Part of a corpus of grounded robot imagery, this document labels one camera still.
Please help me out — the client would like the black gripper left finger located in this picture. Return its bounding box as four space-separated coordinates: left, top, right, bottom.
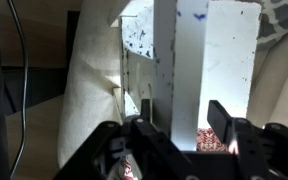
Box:
130 98 198 180

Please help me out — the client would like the cream fabric couch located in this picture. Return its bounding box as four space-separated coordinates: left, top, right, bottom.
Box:
57 0 288 170

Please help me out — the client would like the thin cable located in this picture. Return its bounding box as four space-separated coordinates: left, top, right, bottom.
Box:
5 0 30 178

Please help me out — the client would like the small white wooden chair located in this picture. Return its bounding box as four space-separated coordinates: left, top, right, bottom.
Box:
118 0 264 153

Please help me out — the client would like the grey patterned pillow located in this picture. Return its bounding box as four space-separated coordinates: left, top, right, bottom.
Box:
256 0 288 48

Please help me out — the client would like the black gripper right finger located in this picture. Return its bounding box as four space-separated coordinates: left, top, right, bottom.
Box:
207 99 262 180

